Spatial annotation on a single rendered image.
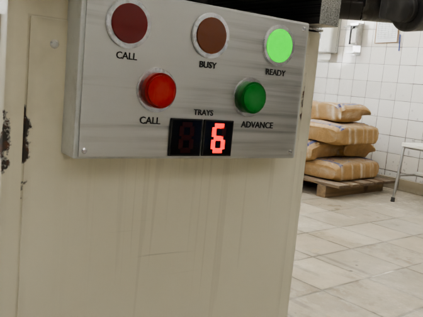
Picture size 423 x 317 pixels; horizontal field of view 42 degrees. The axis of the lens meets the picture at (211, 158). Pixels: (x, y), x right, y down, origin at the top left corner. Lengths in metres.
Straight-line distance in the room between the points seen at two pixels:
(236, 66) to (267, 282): 0.26
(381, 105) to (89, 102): 4.62
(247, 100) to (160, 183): 0.11
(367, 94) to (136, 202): 4.64
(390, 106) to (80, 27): 4.59
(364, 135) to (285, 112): 3.85
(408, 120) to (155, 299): 4.39
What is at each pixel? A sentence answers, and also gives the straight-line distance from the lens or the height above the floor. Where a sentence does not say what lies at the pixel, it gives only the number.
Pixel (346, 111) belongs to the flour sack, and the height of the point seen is 0.63.
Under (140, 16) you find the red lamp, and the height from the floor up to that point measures 0.82.
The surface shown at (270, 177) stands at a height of 0.67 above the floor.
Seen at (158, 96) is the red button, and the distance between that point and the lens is 0.46.
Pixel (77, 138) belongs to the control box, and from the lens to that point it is 0.45.
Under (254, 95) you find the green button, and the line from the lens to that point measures 0.52.
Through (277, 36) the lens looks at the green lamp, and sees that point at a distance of 0.54.
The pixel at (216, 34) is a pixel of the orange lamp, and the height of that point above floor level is 0.81.
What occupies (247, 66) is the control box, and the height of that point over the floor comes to 0.79.
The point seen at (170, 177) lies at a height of 0.68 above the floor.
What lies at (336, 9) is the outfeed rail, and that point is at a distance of 0.60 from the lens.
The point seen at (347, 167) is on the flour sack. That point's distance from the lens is 4.23.
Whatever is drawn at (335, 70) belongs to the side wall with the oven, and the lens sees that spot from 5.33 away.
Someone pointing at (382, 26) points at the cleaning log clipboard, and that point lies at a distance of 5.08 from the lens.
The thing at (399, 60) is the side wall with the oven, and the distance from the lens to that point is 4.96.
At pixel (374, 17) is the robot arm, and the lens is 0.80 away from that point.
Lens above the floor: 0.77
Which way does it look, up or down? 8 degrees down
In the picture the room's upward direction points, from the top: 5 degrees clockwise
